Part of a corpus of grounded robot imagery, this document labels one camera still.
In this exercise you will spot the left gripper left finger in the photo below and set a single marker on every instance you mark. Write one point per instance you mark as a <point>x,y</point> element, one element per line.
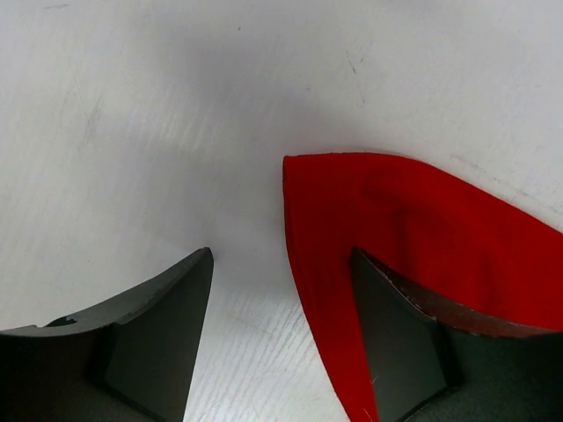
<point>128,358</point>

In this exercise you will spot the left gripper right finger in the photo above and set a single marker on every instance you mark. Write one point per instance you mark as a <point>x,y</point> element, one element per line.
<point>433,359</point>

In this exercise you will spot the red t shirt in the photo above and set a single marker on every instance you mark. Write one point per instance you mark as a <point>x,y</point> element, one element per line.
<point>425,224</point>

